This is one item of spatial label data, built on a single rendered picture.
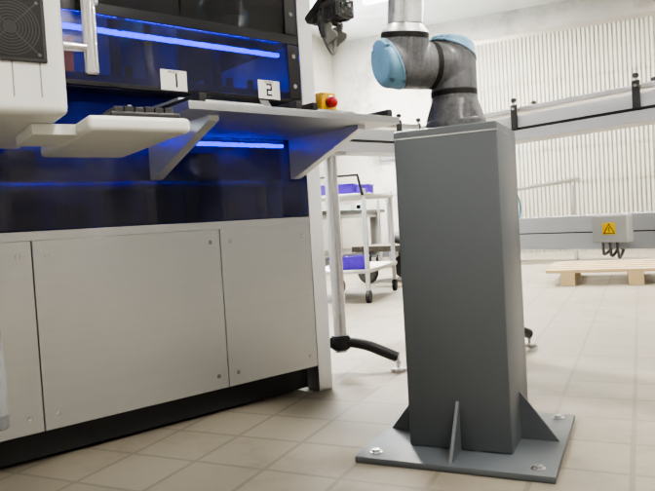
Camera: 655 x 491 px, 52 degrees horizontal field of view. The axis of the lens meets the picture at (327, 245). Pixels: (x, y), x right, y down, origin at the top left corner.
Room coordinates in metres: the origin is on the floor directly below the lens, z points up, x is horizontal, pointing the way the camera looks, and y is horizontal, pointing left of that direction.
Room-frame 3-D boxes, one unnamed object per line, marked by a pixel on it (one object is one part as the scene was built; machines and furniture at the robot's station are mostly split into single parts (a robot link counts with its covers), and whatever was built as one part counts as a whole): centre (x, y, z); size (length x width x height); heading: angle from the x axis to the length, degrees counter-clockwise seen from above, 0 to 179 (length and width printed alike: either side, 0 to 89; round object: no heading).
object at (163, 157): (1.78, 0.37, 0.79); 0.34 x 0.03 x 0.13; 40
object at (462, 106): (1.69, -0.34, 0.84); 0.15 x 0.15 x 0.10
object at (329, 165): (2.56, -0.03, 0.46); 0.09 x 0.09 x 0.77; 40
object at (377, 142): (2.66, -0.14, 0.92); 0.69 x 0.15 x 0.16; 130
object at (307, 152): (2.10, -0.01, 0.79); 0.34 x 0.03 x 0.13; 40
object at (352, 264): (4.99, -0.17, 0.45); 0.96 x 0.55 x 0.89; 155
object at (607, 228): (2.24, -0.96, 0.50); 0.12 x 0.05 x 0.09; 40
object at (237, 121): (1.95, 0.19, 0.87); 0.70 x 0.48 x 0.02; 130
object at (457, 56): (1.68, -0.33, 0.96); 0.13 x 0.12 x 0.14; 112
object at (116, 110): (1.48, 0.45, 0.82); 0.40 x 0.14 x 0.02; 34
